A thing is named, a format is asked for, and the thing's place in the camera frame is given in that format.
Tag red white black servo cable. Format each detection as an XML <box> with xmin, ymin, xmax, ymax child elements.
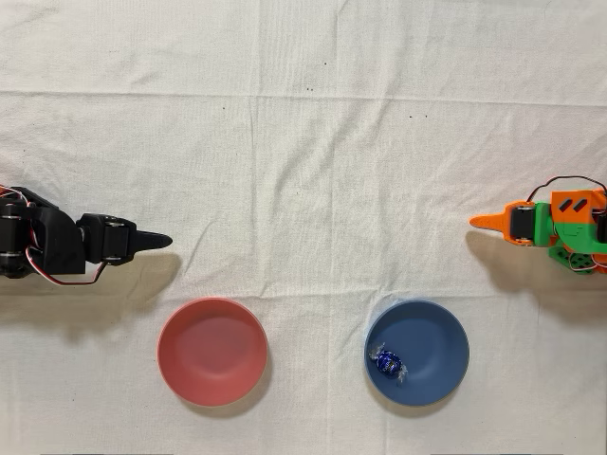
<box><xmin>27</xmin><ymin>245</ymin><xmax>108</xmax><ymax>286</ymax></box>

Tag blue candy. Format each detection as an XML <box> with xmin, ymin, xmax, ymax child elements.
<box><xmin>368</xmin><ymin>340</ymin><xmax>409</xmax><ymax>386</ymax></box>

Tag blue bowl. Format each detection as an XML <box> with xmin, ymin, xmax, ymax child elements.
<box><xmin>363</xmin><ymin>299</ymin><xmax>471</xmax><ymax>408</ymax></box>

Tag red bowl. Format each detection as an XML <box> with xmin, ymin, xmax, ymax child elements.
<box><xmin>156</xmin><ymin>297</ymin><xmax>269</xmax><ymax>408</ymax></box>

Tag thin black gripper wire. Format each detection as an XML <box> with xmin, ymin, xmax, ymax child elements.
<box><xmin>525</xmin><ymin>175</ymin><xmax>607</xmax><ymax>203</ymax></box>

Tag red white wire bundle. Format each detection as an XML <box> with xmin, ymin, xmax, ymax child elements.
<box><xmin>0</xmin><ymin>184</ymin><xmax>37</xmax><ymax>208</ymax></box>

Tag white wrinkled table cloth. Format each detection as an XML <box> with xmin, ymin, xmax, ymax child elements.
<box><xmin>0</xmin><ymin>0</ymin><xmax>607</xmax><ymax>455</ymax></box>

